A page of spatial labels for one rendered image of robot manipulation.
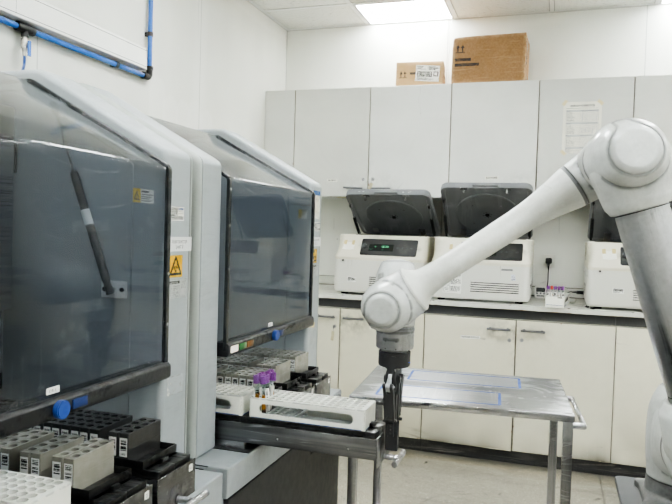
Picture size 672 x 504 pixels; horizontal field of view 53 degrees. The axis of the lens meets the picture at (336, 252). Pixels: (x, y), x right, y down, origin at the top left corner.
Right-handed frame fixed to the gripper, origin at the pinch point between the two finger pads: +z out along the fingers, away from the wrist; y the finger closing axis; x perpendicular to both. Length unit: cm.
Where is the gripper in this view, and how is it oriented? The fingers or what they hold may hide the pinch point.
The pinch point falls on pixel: (391, 435)
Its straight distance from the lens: 164.4
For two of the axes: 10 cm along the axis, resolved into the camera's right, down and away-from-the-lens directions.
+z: -0.3, 10.0, 0.3
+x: 9.5, 0.4, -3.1
